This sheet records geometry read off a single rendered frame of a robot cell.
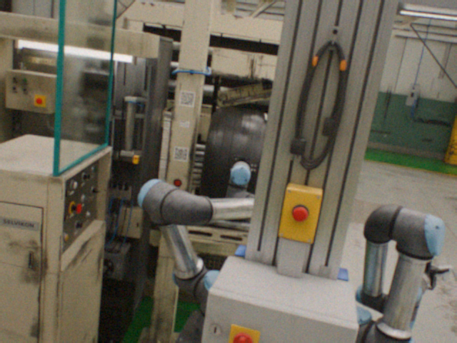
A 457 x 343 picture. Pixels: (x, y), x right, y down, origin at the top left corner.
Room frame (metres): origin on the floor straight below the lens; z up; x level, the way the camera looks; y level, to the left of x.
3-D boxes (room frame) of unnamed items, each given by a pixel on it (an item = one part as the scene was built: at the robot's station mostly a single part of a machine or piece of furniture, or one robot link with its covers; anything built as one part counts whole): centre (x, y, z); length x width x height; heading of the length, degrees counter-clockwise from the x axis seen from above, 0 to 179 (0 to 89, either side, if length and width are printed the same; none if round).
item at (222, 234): (2.18, 0.00, 0.83); 0.36 x 0.09 x 0.06; 89
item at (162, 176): (2.27, 0.34, 1.19); 0.05 x 0.04 x 0.48; 179
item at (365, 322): (1.39, -0.52, 0.88); 0.13 x 0.12 x 0.14; 53
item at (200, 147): (2.70, 0.22, 1.05); 0.20 x 0.15 x 0.30; 89
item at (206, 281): (1.49, -0.02, 0.88); 0.13 x 0.12 x 0.14; 49
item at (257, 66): (2.61, -0.13, 1.71); 0.61 x 0.25 x 0.15; 89
